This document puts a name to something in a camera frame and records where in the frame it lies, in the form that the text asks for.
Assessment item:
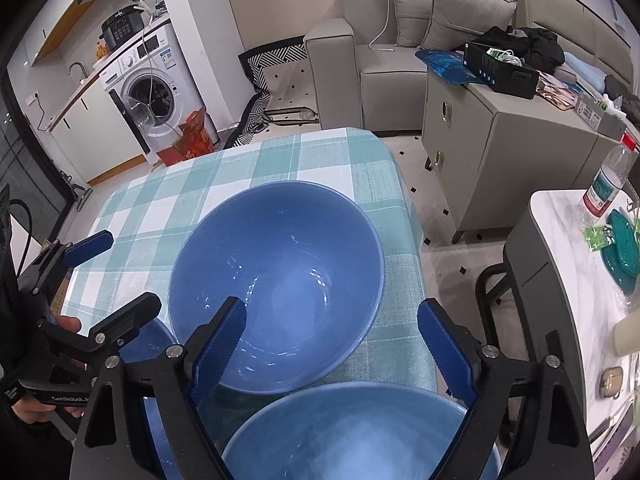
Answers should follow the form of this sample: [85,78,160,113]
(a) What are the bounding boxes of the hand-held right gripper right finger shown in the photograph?
[416,298,596,480]

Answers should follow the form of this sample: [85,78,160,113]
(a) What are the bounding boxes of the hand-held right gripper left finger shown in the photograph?
[69,296,248,480]

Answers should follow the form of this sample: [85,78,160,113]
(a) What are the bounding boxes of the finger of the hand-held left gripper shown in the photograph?
[37,292,162,356]
[20,230,113,306]

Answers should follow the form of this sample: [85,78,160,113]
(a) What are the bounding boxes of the blue ceramic bowl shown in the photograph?
[220,381,502,480]
[117,317,176,480]
[167,181,387,395]

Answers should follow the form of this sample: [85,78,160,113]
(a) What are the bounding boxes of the person's left forearm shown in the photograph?
[0,412,76,480]

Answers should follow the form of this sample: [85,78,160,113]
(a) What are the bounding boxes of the teal plastic plates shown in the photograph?
[600,209,640,296]

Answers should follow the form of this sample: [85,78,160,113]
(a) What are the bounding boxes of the person's left hand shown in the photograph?
[10,315,94,428]

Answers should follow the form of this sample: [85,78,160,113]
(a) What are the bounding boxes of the black chair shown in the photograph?
[475,205,591,451]

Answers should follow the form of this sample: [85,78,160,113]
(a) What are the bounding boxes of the white counter cabinet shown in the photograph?
[47,55,151,186]

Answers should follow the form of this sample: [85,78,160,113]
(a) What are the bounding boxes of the red cardboard box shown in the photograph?
[156,107,220,167]

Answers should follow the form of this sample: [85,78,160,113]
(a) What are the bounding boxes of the white marble table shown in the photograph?
[530,189,640,456]

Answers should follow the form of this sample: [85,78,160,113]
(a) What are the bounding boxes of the beige earbuds case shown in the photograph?
[600,367,626,401]

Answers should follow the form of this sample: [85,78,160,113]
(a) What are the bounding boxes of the cream cup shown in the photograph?
[614,317,640,358]

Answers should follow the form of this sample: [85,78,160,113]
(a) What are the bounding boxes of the green packet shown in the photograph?
[582,224,618,253]

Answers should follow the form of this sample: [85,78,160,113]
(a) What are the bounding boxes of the white washing machine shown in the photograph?
[100,19,217,153]

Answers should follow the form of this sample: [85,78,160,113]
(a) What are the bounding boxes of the grey side cabinet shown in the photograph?
[421,72,631,246]

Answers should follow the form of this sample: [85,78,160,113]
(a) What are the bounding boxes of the teal checked tablecloth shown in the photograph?
[60,126,438,461]

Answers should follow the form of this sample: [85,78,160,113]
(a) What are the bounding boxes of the black pressure cooker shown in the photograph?
[100,4,147,52]

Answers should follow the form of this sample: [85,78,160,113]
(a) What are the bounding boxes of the clear water bottle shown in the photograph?
[579,135,640,218]

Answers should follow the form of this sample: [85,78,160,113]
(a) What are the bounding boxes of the grey sofa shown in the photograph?
[304,0,640,131]

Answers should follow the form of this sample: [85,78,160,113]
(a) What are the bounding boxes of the white tissue box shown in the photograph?
[575,95,626,138]

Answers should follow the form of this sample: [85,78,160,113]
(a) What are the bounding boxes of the black cardboard box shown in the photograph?
[462,41,541,100]

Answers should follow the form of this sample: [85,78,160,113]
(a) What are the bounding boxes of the blue plastic bag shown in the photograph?
[414,48,478,84]

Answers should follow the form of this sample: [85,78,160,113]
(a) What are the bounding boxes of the light blue cloth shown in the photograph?
[562,52,608,93]

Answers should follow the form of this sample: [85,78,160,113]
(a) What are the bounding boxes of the black clothes pile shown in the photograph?
[452,25,566,73]

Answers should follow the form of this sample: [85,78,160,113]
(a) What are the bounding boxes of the grey sofa cushion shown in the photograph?
[387,0,436,48]
[417,0,518,53]

